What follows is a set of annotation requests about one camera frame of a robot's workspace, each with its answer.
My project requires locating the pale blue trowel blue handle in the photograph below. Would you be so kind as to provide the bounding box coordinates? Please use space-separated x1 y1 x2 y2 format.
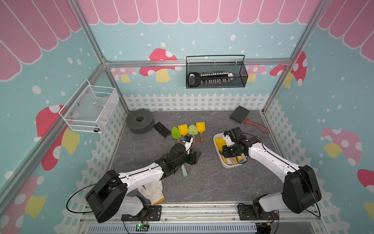
181 165 188 177

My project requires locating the white plastic storage box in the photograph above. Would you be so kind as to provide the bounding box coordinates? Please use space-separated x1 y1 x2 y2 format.
213 133 247 169

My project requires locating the pale green trowel wooden handle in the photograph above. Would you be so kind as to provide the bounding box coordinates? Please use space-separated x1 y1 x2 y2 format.
188 125 198 145

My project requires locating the bright green trowel wooden handle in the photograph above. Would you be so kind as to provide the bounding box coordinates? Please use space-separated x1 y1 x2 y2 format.
171 127 182 143

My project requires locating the yellow shovel wooden handle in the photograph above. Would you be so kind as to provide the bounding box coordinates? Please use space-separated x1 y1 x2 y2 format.
196 122 206 143

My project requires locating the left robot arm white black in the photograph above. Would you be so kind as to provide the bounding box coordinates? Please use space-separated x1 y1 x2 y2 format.
86 143 202 223

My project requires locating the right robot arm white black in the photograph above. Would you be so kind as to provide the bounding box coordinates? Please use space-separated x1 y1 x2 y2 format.
221 138 322 214

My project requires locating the yellow tool in box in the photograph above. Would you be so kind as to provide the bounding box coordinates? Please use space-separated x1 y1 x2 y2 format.
214 138 227 154

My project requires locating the black flat box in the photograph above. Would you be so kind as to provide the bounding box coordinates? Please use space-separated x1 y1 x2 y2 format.
229 106 250 124

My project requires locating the black aluminium extrusion bar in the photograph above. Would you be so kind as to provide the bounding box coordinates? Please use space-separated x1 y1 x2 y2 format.
153 122 171 138

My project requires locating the white work glove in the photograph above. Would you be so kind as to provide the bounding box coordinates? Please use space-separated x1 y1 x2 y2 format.
137 181 165 206

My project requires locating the dark grey foam roll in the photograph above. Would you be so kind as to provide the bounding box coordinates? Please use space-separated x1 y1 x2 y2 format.
126 109 155 135

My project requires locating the black socket holder tool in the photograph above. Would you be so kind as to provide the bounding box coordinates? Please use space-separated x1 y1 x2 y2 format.
186 72 234 88

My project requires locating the small green circuit board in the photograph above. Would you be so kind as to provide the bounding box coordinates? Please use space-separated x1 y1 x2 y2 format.
135 224 150 232

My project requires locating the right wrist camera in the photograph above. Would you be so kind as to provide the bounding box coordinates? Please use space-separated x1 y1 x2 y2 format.
223 127 246 146

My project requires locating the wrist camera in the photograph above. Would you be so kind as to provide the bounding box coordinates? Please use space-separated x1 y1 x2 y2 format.
181 134 194 154
223 127 246 146

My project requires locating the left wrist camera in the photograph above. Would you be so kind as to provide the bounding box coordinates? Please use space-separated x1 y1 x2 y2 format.
181 134 194 154

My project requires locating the red cable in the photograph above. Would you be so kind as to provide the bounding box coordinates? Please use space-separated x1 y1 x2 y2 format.
243 117 271 135

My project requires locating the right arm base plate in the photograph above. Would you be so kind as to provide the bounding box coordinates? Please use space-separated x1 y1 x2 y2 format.
237 203 279 222

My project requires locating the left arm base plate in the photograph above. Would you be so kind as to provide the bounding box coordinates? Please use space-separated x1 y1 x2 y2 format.
121 205 162 222

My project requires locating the black cable loop left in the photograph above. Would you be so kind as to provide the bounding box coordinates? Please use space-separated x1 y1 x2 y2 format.
66 179 115 214

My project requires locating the black wire mesh basket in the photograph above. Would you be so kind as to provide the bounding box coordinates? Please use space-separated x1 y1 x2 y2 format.
186 55 248 89

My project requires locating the white wire mesh basket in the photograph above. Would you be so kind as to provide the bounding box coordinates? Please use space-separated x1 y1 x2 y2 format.
59 80 119 134

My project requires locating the grey slotted cable duct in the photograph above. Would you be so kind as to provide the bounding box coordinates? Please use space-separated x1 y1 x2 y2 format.
87 223 258 234

